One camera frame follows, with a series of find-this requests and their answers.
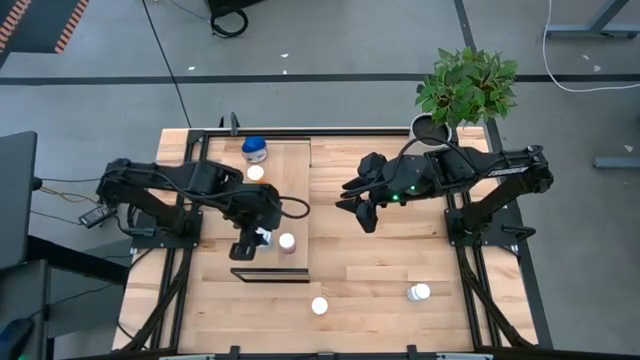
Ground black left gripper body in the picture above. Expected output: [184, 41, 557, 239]
[232, 197, 285, 234]

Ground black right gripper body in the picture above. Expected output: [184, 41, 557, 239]
[355, 152, 390, 234]

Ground wooden tray board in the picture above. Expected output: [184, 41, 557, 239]
[229, 138, 312, 285]

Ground white plant pot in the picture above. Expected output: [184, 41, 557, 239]
[408, 112, 454, 147]

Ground white bottle blue cap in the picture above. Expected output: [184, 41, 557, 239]
[241, 135, 269, 165]

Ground green leafy plant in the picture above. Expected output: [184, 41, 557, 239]
[414, 46, 520, 130]

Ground black power adapter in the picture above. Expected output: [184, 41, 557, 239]
[78, 204, 119, 229]

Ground dark grey cabinet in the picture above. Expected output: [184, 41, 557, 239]
[0, 234, 132, 360]

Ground black desk top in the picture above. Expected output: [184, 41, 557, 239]
[0, 130, 39, 271]

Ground grey metal desk foot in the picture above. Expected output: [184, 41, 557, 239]
[593, 156, 640, 170]

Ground dark blue rounded object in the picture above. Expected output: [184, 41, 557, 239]
[0, 317, 34, 360]

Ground grey metal desk leg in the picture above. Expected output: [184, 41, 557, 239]
[544, 0, 640, 40]

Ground black mat orange stripes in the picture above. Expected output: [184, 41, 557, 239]
[0, 0, 92, 55]

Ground black aluminium table frame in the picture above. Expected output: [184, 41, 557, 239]
[112, 125, 541, 360]

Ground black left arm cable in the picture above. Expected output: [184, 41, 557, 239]
[269, 194, 312, 221]

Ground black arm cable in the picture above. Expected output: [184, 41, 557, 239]
[392, 134, 479, 176]
[269, 194, 312, 221]

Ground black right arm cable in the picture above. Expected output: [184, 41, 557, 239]
[392, 134, 479, 176]

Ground black coiled cable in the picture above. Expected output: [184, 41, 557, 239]
[207, 0, 266, 40]

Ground black hanging cable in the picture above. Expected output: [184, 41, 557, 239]
[141, 0, 193, 129]

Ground white floor cable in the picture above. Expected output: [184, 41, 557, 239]
[542, 0, 640, 94]

